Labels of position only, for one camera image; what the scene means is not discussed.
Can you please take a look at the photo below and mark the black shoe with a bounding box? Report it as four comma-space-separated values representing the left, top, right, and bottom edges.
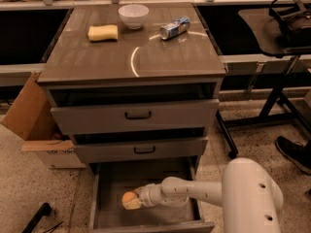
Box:
276, 136, 311, 175

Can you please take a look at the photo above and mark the grey drawer cabinet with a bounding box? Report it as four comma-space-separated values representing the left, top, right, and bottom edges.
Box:
37, 3, 226, 233

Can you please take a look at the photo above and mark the top grey drawer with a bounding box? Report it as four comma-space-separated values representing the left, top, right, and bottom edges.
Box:
52, 99, 219, 135

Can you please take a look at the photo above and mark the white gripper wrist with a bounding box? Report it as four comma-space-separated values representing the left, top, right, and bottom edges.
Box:
123, 183, 162, 210

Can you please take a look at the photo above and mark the black tool on floor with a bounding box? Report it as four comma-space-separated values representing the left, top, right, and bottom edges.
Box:
22, 203, 52, 233

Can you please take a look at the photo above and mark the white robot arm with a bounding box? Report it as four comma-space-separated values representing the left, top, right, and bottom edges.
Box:
121, 158, 284, 233

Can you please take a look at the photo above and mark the yellow sponge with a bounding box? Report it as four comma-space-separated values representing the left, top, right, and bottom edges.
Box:
87, 25, 118, 42

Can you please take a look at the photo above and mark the orange fruit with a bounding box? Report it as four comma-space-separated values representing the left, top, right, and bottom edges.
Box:
121, 191, 138, 205

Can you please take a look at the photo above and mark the white ceramic bowl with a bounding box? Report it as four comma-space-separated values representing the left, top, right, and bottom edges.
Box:
119, 4, 149, 29

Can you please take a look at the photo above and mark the black bag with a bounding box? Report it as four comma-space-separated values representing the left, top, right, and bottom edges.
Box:
269, 0, 311, 47

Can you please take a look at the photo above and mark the middle grey drawer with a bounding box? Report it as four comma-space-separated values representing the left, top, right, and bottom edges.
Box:
75, 137, 208, 163

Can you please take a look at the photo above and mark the brown cardboard box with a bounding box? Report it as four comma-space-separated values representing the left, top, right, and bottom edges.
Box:
2, 73, 86, 169

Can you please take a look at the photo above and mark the bottom grey open drawer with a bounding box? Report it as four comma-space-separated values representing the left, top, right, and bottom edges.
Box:
88, 157, 215, 233

